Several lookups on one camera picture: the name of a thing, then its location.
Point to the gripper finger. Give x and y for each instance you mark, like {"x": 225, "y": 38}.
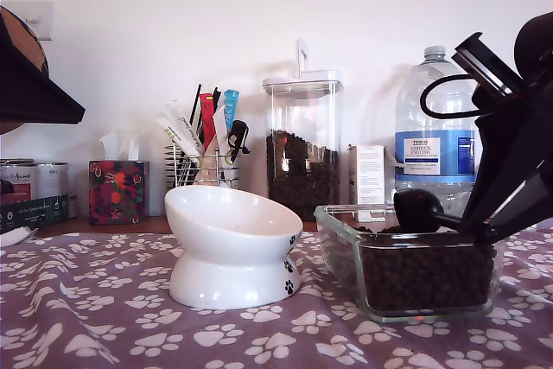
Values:
{"x": 21, "y": 62}
{"x": 518, "y": 220}
{"x": 514, "y": 148}
{"x": 21, "y": 105}

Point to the black plastic measuring scoop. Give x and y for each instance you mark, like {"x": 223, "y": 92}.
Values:
{"x": 417, "y": 209}

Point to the brown cat food kibble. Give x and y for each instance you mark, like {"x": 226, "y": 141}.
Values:
{"x": 427, "y": 274}
{"x": 298, "y": 179}

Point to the white tilted ceramic pet bowl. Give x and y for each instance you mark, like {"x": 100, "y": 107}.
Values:
{"x": 224, "y": 265}

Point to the brown cork globe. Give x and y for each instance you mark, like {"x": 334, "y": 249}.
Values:
{"x": 30, "y": 40}

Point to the white tin red label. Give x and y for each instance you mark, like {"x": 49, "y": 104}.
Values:
{"x": 19, "y": 170}

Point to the plain white tin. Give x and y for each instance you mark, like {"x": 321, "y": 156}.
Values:
{"x": 54, "y": 179}

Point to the large clear water bottle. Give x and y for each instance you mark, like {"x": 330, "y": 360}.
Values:
{"x": 432, "y": 157}

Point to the white tissue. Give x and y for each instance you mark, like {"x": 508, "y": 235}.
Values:
{"x": 118, "y": 144}

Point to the dark green flat box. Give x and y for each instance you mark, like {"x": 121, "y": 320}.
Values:
{"x": 34, "y": 213}

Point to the floral tissue box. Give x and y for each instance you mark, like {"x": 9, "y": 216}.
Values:
{"x": 116, "y": 196}

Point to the white flat dish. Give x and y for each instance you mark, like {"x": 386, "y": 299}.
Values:
{"x": 15, "y": 237}

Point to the small white cardboard carton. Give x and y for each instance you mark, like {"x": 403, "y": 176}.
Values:
{"x": 367, "y": 174}

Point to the white sachet green print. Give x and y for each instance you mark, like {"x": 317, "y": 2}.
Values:
{"x": 173, "y": 132}

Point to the white sachet black print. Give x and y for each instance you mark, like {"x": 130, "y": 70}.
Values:
{"x": 179, "y": 115}

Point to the thin black straw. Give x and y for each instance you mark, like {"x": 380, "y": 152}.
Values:
{"x": 195, "y": 105}

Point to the clear glass rectangular container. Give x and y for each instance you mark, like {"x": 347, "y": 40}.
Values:
{"x": 334, "y": 230}

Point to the red sachet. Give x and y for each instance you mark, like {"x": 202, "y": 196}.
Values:
{"x": 207, "y": 118}

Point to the plain white sachet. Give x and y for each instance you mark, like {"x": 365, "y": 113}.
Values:
{"x": 220, "y": 127}

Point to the blue sachet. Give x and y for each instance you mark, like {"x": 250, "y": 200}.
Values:
{"x": 232, "y": 105}

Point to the tall clear jar white lid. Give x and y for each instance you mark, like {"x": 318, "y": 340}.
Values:
{"x": 302, "y": 114}

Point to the black hair clip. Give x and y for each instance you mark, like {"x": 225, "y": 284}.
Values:
{"x": 237, "y": 135}

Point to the purple paw-print cloth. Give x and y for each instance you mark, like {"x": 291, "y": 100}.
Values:
{"x": 129, "y": 334}

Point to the white wall switch plate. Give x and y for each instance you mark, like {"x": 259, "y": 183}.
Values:
{"x": 43, "y": 19}

